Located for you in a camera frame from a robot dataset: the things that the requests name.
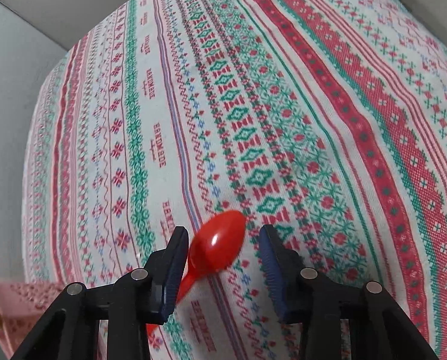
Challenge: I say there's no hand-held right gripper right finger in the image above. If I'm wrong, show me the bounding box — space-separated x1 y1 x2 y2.
258 224 440 360

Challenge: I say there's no pink perforated utensil holder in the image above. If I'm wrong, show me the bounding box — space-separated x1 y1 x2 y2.
0 279 65 360

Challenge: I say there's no patterned striped tablecloth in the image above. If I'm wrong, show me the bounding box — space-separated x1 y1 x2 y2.
21 0 447 360

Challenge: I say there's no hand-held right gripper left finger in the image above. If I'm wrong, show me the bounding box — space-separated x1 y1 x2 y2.
11 226 190 360

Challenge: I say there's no red plastic spoon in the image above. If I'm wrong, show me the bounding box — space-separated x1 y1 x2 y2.
145 210 247 335

